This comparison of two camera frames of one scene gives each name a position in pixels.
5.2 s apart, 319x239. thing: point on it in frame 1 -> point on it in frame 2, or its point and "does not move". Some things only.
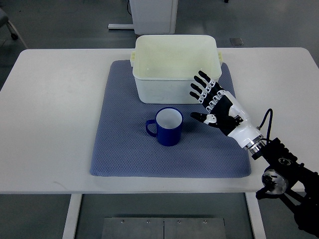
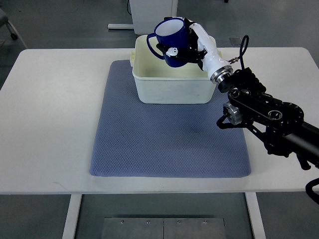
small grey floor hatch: (236, 41) does not move
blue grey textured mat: (123, 148) does not move
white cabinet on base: (151, 17) does not move
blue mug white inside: (169, 122) -> (172, 33)
